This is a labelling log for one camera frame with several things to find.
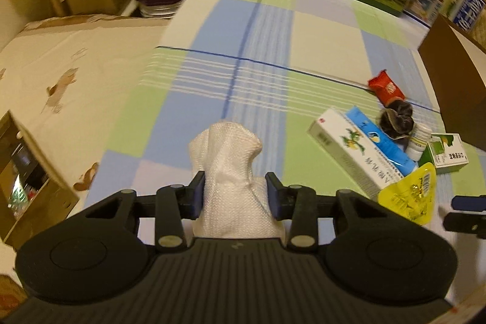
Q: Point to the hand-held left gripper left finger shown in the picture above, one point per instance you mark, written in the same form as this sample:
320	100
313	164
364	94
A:
199	192

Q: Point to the small white bottle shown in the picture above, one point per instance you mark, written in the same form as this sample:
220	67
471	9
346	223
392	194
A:
417	143

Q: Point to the checkered tablecloth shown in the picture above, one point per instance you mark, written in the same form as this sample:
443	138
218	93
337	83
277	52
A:
246	88

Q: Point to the cream blanket with dog prints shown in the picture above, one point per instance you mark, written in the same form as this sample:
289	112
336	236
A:
76	54

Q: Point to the brown storage box white inside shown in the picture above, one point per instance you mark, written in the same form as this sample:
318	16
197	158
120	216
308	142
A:
455	81

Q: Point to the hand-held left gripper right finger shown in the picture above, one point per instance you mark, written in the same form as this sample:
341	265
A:
273	195

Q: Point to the yellow packet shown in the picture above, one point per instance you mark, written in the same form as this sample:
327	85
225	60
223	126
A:
406	195

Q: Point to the open cardboard box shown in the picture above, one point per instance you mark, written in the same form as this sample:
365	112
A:
45	202

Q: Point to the blue cream tube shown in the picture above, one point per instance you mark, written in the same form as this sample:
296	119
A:
379	141

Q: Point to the white woven cloth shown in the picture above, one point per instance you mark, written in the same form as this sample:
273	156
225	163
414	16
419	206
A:
227	172

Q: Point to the long white medicine box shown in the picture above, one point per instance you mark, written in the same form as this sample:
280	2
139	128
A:
341	141

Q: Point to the red snack packet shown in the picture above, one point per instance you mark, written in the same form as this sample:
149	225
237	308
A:
385	85

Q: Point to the green and white medicine box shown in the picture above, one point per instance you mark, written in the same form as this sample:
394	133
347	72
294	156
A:
448	157

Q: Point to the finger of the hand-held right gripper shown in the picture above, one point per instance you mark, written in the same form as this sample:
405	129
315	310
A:
469	203
465	222

